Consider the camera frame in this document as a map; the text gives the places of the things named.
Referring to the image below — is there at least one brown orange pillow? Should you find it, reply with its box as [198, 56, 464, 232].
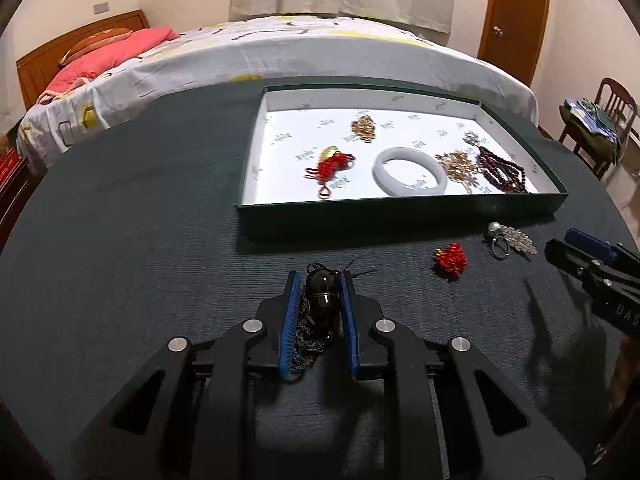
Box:
[58, 27, 132, 67]

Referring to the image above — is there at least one dark red bead bracelet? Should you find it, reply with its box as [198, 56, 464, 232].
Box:
[474, 144, 532, 195]

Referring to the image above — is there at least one pearl ring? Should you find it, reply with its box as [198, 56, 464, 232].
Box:
[484, 221, 511, 261]

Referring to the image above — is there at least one pink pillow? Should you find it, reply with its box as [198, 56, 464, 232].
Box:
[39, 27, 180, 102]

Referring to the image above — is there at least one gold pearl necklace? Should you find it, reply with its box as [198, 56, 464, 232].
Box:
[434, 148, 484, 195]

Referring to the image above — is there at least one bed with patterned sheet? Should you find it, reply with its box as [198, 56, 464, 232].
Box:
[16, 15, 539, 174]

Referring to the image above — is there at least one clothes pile on chair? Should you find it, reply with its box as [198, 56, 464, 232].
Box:
[560, 99, 622, 164]

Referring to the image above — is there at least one wooden headboard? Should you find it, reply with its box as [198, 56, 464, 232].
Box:
[16, 9, 149, 110]

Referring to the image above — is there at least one silver crystal leaf brooch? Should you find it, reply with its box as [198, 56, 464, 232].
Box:
[500, 226, 538, 258]

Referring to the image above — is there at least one wooden chair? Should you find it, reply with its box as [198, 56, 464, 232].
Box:
[559, 77, 639, 180]

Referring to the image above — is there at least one green tray with white lining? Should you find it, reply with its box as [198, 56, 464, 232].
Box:
[238, 81, 567, 242]

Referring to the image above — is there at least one red knot tassel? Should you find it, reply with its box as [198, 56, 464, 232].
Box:
[434, 243, 469, 281]

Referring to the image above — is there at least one dark wooden nightstand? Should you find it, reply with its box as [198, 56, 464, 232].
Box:
[0, 134, 40, 249]

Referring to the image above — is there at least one red cord gold pendant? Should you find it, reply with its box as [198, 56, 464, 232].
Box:
[305, 145, 355, 200]

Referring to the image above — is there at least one small silver crystal brooch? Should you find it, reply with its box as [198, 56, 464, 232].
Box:
[463, 131, 480, 148]

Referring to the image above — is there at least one brown wooden door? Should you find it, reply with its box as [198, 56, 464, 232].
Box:
[478, 0, 550, 86]

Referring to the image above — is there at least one wall outlet plate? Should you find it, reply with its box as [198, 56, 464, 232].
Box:
[93, 1, 110, 15]

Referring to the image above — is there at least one white jade bangle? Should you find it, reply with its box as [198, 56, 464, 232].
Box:
[372, 148, 448, 197]

